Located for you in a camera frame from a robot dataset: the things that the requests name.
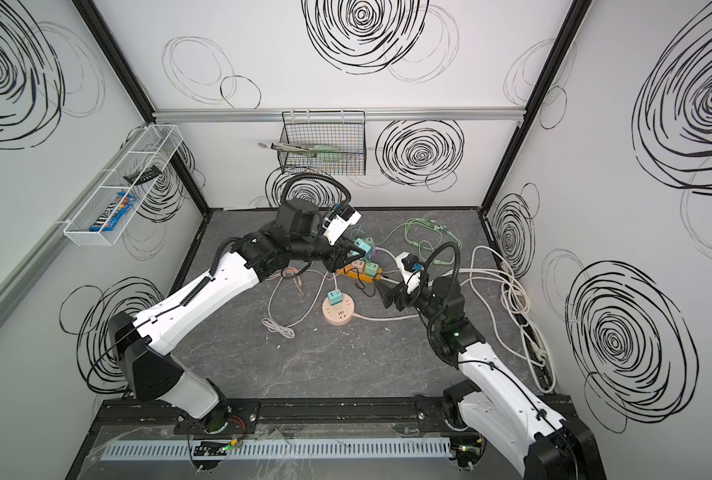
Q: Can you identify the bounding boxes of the pink power cable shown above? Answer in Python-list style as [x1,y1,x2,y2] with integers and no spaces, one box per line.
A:
[354,311,423,323]

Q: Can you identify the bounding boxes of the light green charger adapter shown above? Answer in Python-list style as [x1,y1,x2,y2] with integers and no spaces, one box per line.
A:
[364,262,380,278]

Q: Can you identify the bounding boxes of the white coiled power cable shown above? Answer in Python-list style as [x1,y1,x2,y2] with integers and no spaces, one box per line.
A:
[457,244,556,395]

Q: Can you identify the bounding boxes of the white wire wall shelf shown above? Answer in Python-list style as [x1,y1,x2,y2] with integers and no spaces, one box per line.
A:
[63,124,183,247]

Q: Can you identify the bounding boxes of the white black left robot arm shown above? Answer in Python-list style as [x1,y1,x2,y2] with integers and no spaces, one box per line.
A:
[108,198,366,432]

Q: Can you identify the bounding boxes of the pink charger adapter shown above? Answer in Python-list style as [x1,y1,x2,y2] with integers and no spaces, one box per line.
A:
[351,260,366,273]

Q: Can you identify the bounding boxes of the teal charger adapter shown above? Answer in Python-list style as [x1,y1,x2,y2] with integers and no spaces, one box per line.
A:
[327,289,344,306]
[355,238,375,259]

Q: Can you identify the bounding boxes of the white slotted cable duct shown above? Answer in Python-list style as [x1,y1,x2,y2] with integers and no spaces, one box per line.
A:
[100,437,452,461]

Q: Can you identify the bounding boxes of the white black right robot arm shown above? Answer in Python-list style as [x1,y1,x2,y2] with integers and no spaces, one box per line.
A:
[375,277,606,479]

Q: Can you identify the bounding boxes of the round pink power socket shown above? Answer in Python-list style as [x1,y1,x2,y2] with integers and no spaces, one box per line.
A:
[322,293,355,327]

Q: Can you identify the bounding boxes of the white thin charging cable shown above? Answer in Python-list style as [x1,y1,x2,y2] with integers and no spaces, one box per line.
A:
[261,266,336,340]

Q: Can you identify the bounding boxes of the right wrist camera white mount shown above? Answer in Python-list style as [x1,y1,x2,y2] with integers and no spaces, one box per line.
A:
[396,252,424,294]

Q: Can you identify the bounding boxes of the blue candy packet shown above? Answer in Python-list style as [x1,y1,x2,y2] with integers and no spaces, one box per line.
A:
[89,192,137,232]

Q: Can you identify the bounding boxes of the black corrugated cable conduit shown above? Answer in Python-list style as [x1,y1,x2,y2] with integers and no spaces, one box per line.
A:
[421,241,462,289]

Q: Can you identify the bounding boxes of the left black corrugated conduit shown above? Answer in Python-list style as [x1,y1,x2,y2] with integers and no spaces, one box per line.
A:
[268,172,346,208]

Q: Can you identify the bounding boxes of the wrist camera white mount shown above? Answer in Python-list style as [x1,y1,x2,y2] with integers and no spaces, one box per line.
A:
[323,205,362,245]
[396,252,424,294]

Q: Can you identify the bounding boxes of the green thin cable bundle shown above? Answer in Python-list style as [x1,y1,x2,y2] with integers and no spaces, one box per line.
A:
[373,221,453,268]

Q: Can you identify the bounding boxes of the orange power strip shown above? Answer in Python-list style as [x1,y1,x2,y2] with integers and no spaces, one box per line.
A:
[336,266,384,283]

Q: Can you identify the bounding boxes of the green tongs in basket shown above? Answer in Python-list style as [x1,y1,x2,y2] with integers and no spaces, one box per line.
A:
[258,142,345,169]

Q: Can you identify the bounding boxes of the black wire wall basket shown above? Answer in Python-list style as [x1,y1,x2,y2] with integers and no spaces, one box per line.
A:
[272,109,367,176]

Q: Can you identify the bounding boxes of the brown thin cable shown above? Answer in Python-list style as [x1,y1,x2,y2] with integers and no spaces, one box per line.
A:
[277,266,312,295]

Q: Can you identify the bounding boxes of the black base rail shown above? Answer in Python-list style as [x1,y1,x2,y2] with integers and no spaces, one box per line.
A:
[92,395,462,437]

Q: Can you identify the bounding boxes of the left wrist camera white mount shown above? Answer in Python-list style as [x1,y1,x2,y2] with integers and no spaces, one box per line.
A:
[323,205,362,245]

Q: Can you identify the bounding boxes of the light green multi-head charging cable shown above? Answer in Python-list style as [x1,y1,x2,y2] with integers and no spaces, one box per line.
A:
[403,217,464,256]

